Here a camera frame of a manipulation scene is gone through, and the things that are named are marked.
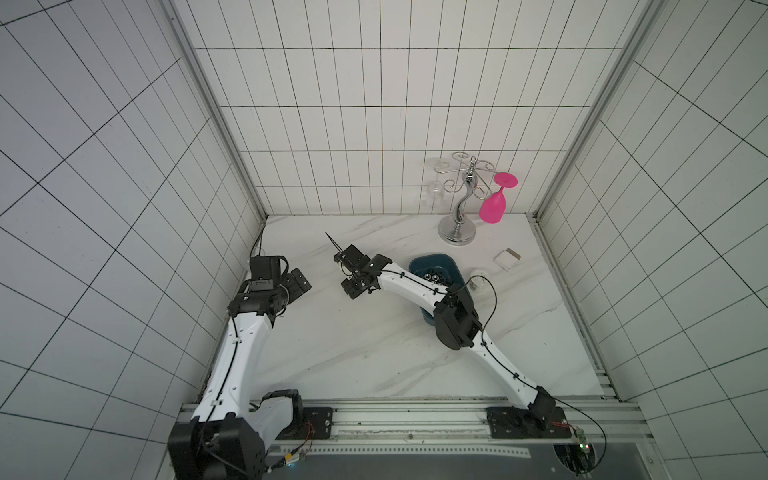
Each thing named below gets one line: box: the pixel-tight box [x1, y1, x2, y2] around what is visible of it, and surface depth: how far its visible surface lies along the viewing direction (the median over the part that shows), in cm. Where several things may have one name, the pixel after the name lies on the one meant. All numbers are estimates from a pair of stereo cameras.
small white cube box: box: [493, 248, 521, 271], surface depth 108 cm
